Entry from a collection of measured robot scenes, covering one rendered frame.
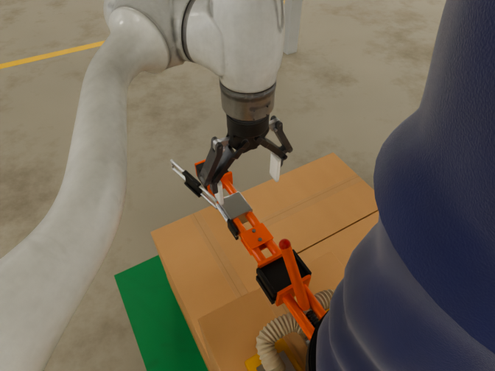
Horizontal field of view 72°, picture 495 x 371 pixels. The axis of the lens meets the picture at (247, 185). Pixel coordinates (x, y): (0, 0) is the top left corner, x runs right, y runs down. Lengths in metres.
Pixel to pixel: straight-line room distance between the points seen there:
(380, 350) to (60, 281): 0.26
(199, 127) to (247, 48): 2.37
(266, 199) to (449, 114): 1.43
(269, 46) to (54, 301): 0.38
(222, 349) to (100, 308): 1.27
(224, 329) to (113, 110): 0.60
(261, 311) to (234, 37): 0.64
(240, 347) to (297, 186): 0.96
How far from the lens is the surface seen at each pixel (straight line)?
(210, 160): 0.63
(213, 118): 2.92
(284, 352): 0.83
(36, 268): 0.32
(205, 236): 1.48
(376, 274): 0.31
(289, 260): 0.69
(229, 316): 0.89
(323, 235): 1.50
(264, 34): 0.49
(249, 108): 0.55
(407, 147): 0.23
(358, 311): 0.34
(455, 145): 0.19
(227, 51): 0.50
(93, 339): 2.01
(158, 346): 1.90
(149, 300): 1.99
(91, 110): 0.43
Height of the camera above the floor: 1.78
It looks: 49 degrees down
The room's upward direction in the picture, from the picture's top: straight up
